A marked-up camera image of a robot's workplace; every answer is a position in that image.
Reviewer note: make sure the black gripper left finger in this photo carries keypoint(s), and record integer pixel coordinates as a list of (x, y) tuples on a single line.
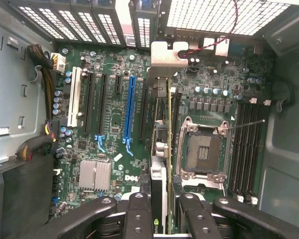
[(137, 219)]

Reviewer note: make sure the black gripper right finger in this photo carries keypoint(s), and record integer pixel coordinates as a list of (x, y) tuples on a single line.
[(199, 219)]

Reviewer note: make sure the metal socket cover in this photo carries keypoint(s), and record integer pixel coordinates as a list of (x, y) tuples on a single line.
[(204, 185)]

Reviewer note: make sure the silver chipset heatsink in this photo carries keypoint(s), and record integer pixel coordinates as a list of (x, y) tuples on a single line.
[(94, 175)]

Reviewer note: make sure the CPU socket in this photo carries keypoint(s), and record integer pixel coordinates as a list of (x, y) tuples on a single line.
[(204, 149)]

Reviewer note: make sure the black RAM slot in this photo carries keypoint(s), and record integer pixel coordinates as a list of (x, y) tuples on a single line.
[(236, 149), (257, 149), (243, 149), (250, 149)]

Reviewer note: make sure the long black expansion slot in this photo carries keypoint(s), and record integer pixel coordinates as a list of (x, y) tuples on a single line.
[(102, 104), (177, 117), (89, 104), (144, 109)]

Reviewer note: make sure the thin metal locking lever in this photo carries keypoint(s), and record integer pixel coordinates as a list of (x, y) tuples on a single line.
[(249, 124)]

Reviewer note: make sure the green Dell motherboard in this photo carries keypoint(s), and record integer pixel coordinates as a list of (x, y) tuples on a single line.
[(114, 112)]

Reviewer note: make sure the blue expansion slot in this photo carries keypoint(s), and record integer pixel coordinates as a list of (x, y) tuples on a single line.
[(129, 107)]

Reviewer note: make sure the open black PC case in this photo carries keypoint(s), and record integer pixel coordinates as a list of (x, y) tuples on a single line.
[(289, 149)]

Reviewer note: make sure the black plastic shroud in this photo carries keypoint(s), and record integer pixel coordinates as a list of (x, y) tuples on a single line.
[(22, 199)]

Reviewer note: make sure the short black expansion slot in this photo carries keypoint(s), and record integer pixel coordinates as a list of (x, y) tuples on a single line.
[(118, 84)]

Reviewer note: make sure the white PCI slot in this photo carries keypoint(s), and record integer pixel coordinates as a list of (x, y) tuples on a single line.
[(74, 97)]

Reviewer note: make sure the grey power supply unit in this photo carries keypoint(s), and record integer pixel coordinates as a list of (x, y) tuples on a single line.
[(12, 104)]

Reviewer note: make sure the white power connector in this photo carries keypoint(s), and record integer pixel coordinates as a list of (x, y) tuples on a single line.
[(58, 62)]

